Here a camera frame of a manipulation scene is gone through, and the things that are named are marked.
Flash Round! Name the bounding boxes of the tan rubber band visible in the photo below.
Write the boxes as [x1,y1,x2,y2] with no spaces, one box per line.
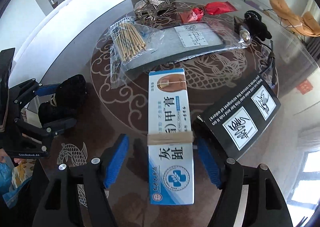
[147,132,194,145]

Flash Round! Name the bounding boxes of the person's left hand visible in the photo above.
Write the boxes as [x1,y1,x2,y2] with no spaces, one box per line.
[0,153,23,166]

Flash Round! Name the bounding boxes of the black velvet pouch gold cord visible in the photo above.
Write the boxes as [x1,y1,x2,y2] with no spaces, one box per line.
[38,74,87,137]

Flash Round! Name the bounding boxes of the white partition board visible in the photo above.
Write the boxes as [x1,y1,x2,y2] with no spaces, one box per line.
[0,0,133,92]

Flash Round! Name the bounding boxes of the red plastic packet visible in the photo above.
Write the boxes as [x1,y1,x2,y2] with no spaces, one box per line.
[180,2,237,23]

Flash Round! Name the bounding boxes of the dark framed eyeglasses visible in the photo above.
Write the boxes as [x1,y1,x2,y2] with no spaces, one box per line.
[261,40,279,91]

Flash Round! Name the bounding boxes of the white blue ointment box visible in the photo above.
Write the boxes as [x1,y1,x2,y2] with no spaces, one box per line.
[147,69,195,205]

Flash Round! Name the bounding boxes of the clear claw hair clip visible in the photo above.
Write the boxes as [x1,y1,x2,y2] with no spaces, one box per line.
[134,8,160,22]

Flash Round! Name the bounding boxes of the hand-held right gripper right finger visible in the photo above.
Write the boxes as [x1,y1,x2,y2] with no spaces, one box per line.
[196,138,294,227]

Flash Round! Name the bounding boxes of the clear bag of toothpicks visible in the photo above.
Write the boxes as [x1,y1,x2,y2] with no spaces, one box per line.
[108,18,160,90]

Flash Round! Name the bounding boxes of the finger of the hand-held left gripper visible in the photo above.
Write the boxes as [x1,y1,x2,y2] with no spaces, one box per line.
[14,116,77,151]
[9,78,62,117]

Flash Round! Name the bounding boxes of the floral patterned clothing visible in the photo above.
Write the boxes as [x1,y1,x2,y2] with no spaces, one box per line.
[0,160,34,201]

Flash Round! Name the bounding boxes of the black box white calligraphy labels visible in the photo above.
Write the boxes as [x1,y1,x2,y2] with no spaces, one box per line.
[197,73,282,161]

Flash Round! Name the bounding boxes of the rhinestone bow hair clip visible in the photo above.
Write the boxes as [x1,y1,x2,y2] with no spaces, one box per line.
[134,0,170,14]

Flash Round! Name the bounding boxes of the patterned glass desktop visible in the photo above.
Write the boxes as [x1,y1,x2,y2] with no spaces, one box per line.
[32,0,320,227]

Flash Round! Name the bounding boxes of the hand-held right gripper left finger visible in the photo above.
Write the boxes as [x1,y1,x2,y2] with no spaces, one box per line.
[37,134,130,227]

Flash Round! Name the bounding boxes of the phone case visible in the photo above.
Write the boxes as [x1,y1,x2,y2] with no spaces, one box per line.
[125,23,247,80]

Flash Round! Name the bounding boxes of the silver flashlight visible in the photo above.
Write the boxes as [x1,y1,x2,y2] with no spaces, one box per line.
[234,15,252,47]

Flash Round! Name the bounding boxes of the orange lounge chair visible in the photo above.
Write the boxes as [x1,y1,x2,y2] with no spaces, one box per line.
[269,0,320,37]

